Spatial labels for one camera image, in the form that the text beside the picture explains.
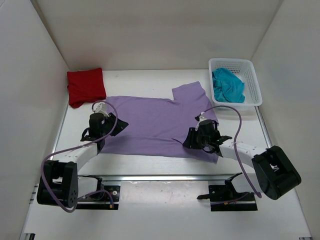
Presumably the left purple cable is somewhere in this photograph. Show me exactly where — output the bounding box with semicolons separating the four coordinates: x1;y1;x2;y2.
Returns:
40;100;119;213

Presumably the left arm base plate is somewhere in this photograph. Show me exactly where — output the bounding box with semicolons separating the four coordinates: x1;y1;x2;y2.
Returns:
76;181;121;211

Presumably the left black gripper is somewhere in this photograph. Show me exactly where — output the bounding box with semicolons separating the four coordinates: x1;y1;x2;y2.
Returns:
100;112;129;137

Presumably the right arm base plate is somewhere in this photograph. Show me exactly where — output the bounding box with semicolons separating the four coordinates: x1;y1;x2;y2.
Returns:
196;185;258;212

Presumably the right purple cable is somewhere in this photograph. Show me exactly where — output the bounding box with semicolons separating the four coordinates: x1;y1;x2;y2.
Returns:
199;105;263;199

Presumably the red t shirt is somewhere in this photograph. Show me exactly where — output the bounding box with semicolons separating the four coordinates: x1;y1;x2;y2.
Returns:
67;68;107;109

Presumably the lilac t shirt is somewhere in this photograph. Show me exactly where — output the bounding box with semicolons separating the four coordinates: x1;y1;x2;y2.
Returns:
101;81;218;163

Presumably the teal cloth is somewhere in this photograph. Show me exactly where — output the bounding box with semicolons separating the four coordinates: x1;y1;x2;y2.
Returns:
211;68;245;104

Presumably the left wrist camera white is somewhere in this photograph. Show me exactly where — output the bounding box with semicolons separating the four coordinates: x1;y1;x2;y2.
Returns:
92;102;110;118

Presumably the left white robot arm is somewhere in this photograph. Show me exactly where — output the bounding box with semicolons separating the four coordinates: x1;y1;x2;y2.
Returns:
36;113;129;213

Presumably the purple cable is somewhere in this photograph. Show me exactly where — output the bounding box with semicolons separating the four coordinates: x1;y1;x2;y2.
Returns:
199;105;263;199
40;100;119;213

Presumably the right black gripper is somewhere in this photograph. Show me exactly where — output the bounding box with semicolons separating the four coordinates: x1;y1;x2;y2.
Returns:
183;127;210;150

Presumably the white plastic basket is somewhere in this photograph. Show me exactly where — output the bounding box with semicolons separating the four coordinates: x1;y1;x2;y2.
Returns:
208;57;263;110

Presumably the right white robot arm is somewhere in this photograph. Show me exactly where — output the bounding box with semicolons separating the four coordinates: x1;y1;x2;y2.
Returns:
182;119;302;200

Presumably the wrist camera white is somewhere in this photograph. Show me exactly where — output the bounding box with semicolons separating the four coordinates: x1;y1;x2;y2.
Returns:
92;102;110;118
195;111;207;131

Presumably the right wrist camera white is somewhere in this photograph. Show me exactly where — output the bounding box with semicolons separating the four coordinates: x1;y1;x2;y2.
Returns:
195;111;207;131

